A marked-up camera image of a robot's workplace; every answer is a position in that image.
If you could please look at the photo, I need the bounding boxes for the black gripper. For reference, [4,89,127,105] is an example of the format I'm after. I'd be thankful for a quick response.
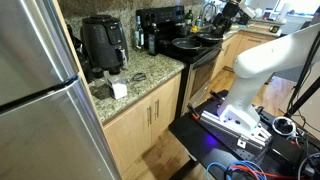
[212,0,240,37]

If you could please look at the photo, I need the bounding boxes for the wooden sink base cabinet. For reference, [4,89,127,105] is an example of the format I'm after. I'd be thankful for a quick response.
[213,32,276,80]

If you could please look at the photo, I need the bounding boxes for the wooden lower cabinet door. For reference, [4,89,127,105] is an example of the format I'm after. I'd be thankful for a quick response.
[103,96,153,174]
[150,74,183,144]

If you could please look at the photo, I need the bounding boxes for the black frying pan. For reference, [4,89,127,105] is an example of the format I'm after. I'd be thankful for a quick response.
[171,37,203,55]
[195,31,224,44]

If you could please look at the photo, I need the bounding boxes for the chrome sink faucet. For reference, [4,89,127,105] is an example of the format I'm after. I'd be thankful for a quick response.
[201,2,218,24]

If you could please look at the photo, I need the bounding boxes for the small green bottle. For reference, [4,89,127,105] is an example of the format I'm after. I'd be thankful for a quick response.
[185,9,194,27]

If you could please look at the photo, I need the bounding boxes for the black electric stove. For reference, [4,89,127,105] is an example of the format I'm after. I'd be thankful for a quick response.
[135,5,225,116]

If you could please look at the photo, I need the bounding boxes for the dark green glass bottle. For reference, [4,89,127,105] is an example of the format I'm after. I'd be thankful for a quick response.
[147,22,160,56]

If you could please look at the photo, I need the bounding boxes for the clear glass bottle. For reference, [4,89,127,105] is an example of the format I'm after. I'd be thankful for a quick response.
[134,15,145,48]

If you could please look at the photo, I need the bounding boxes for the orange black clamp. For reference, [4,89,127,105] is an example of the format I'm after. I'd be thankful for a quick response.
[186,103,201,121]

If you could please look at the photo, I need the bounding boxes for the black scissors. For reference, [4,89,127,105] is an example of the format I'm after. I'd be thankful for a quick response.
[128,72,148,83]

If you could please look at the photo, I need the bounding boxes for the black tripod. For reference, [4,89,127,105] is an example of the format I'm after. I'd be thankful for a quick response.
[284,29,320,118]

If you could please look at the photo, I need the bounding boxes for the white tape roll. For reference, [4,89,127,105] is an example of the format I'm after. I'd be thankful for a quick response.
[271,116,297,137]

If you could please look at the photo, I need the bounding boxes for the black air fryer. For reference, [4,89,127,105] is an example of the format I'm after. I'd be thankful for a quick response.
[79,14,130,70]

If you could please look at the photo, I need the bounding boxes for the white bottle with black cap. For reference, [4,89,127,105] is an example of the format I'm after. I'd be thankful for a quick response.
[103,66,129,100]

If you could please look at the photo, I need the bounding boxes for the clear jar with black cap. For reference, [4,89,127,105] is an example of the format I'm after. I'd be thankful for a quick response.
[89,67,112,100]

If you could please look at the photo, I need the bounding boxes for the black electronics box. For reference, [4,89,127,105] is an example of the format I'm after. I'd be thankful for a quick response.
[270,136,305,165]

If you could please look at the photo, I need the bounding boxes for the stainless steel refrigerator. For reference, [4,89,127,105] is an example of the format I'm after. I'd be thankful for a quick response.
[0,0,122,180]

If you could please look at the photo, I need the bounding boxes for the aluminium robot base mount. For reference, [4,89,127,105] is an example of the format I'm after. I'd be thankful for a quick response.
[199,109,273,150]

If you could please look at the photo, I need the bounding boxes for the metal cabinet door handle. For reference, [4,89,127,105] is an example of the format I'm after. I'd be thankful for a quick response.
[154,99,161,120]
[146,105,153,127]

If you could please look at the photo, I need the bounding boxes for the blue cable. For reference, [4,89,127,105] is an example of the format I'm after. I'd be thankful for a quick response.
[205,160,268,180]

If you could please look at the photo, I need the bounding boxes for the orange cable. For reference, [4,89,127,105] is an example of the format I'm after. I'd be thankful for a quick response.
[231,164,303,180]

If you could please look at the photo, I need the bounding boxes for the white cable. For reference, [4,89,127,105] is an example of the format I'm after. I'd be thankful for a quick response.
[297,152,320,180]

